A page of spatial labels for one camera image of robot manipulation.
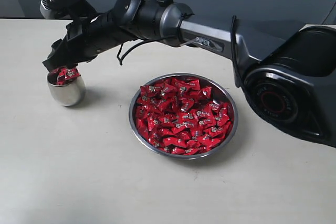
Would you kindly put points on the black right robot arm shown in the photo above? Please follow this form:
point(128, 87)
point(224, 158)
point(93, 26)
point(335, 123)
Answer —
point(285, 69)

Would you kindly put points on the steel cup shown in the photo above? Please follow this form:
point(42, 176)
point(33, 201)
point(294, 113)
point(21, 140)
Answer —
point(69, 94)

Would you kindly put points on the round steel bowl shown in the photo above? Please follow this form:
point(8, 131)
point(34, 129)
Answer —
point(183, 116)

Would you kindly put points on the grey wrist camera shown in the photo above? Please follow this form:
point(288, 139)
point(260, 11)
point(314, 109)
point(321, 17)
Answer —
point(73, 9)

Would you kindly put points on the pile of red candies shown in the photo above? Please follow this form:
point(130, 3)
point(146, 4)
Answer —
point(183, 115)

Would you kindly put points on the red candy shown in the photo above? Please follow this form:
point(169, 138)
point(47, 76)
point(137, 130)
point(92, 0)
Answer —
point(70, 74)
point(57, 77)

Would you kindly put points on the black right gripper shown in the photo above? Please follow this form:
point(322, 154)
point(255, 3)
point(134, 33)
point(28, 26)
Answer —
point(85, 40)

